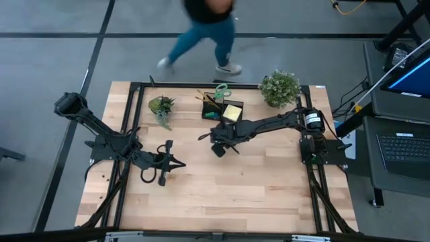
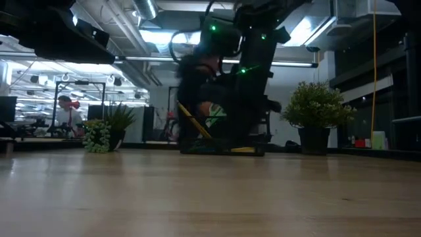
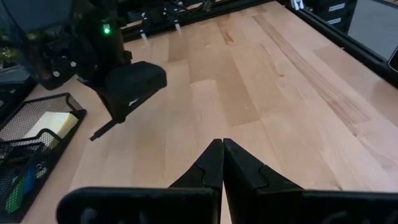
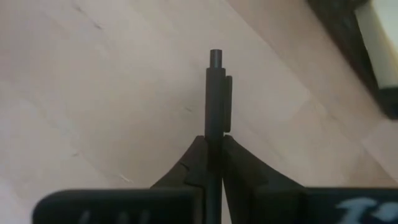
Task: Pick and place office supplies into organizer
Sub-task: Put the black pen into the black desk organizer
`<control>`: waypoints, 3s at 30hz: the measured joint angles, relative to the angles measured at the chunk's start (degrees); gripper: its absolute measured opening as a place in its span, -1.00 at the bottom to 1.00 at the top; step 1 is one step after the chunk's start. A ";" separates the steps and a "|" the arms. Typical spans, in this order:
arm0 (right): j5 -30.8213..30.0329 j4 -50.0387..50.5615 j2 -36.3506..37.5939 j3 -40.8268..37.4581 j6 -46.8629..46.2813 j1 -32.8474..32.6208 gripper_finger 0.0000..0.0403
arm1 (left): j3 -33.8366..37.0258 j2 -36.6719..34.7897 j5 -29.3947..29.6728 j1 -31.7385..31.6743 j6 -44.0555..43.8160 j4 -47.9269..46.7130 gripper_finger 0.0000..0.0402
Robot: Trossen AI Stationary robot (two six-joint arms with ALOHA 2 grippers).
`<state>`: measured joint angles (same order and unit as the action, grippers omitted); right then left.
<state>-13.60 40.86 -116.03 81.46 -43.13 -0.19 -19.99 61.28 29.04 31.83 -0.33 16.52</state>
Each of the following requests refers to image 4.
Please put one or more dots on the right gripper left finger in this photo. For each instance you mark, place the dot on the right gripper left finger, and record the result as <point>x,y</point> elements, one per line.
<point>155,205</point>

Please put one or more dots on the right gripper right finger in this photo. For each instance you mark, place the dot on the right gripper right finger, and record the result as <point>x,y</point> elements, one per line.
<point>280,205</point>

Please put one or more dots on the black pen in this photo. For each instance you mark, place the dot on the black pen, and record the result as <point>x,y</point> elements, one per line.
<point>214,102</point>

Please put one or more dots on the yellow sticky note pad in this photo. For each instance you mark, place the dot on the yellow sticky note pad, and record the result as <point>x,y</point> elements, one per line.
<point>385,40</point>

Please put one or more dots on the black mesh desk organizer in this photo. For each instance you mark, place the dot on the black mesh desk organizer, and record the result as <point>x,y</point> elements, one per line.
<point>345,40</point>

